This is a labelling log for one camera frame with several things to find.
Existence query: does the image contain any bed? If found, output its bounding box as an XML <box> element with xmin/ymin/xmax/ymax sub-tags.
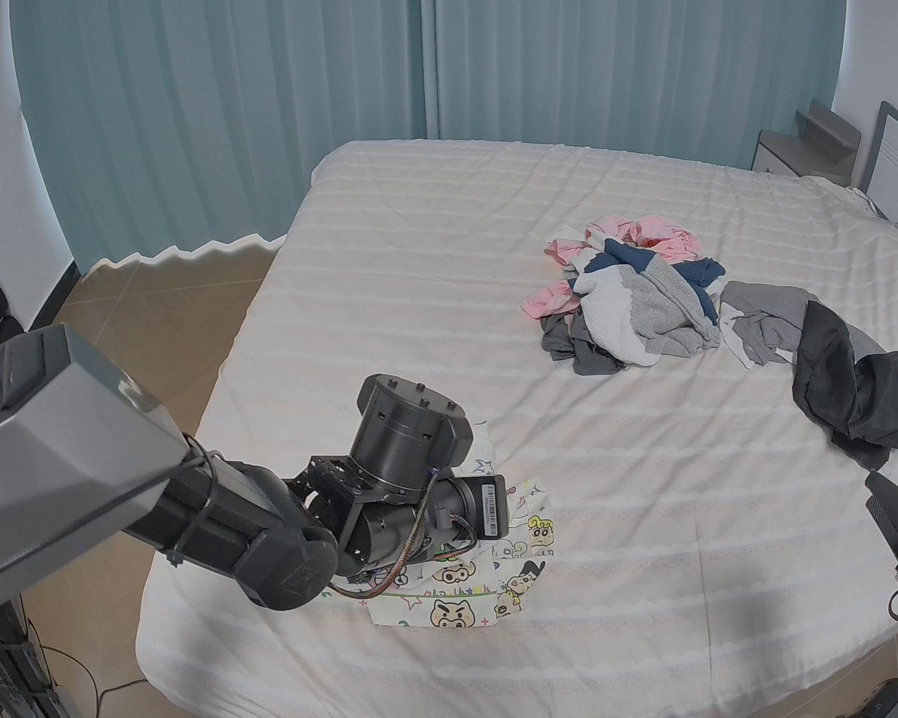
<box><xmin>135</xmin><ymin>100</ymin><xmax>898</xmax><ymax>718</ymax></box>

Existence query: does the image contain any grey garment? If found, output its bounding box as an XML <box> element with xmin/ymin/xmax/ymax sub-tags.
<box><xmin>718</xmin><ymin>280</ymin><xmax>813</xmax><ymax>368</ymax></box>

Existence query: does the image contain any pile of clothes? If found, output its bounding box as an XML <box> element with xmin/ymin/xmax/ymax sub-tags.
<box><xmin>522</xmin><ymin>214</ymin><xmax>727</xmax><ymax>375</ymax></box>

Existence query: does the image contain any blue-green curtain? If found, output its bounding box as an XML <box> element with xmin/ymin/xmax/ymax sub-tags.
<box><xmin>9</xmin><ymin>0</ymin><xmax>429</xmax><ymax>271</ymax></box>
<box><xmin>419</xmin><ymin>0</ymin><xmax>848</xmax><ymax>170</ymax></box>

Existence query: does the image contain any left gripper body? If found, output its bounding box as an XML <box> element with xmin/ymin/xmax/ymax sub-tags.
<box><xmin>427</xmin><ymin>474</ymin><xmax>510</xmax><ymax>551</ymax></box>

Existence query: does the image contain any black cable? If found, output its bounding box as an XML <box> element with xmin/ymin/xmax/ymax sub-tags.
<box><xmin>26</xmin><ymin>621</ymin><xmax>147</xmax><ymax>718</ymax></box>

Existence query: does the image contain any white printed pyjama top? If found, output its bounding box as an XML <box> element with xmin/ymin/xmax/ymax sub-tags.
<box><xmin>328</xmin><ymin>419</ymin><xmax>556</xmax><ymax>630</ymax></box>

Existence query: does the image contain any black garment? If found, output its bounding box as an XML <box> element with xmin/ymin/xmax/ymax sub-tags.
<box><xmin>792</xmin><ymin>300</ymin><xmax>898</xmax><ymax>471</ymax></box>

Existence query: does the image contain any grey bedside table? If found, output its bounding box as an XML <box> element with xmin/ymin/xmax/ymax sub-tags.
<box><xmin>754</xmin><ymin>98</ymin><xmax>863</xmax><ymax>185</ymax></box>

